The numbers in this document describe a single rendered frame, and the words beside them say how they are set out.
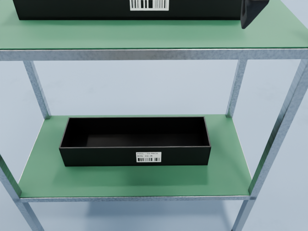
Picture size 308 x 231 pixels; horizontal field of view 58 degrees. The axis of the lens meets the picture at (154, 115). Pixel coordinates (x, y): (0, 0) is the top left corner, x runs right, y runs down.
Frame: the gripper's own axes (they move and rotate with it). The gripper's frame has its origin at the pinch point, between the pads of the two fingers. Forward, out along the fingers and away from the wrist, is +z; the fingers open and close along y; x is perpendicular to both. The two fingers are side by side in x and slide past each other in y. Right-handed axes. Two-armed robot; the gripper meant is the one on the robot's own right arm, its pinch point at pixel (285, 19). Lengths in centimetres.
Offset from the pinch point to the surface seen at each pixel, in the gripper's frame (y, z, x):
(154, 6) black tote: 14.7, 28.2, -28.6
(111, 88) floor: 45, 160, -74
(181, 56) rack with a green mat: 8.7, 26.9, -13.1
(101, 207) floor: 40, 118, 13
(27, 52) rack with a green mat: 43, 26, -14
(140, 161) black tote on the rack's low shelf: 20, 83, -2
